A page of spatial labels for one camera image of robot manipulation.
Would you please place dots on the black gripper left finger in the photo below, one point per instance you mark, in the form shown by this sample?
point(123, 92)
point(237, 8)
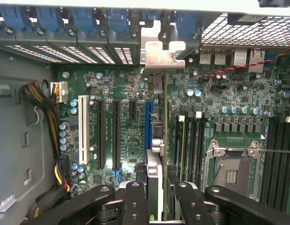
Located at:
point(133, 206)

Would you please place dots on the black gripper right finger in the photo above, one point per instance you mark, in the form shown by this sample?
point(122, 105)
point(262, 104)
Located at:
point(191, 206)

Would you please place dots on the CPU socket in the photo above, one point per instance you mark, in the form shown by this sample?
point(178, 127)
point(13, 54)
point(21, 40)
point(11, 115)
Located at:
point(231, 173)

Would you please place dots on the long black expansion slot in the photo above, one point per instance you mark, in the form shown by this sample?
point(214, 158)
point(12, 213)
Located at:
point(116, 133)
point(100, 133)

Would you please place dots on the blue expansion slot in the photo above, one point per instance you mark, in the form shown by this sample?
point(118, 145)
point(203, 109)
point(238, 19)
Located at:
point(148, 122)

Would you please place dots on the white PCI expansion slot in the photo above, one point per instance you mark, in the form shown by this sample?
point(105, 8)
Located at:
point(84, 129)

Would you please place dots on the green motherboard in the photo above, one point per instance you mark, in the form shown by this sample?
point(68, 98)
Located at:
point(229, 93)

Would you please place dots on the black open PC case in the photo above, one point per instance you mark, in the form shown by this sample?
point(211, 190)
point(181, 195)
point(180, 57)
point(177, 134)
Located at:
point(60, 38)

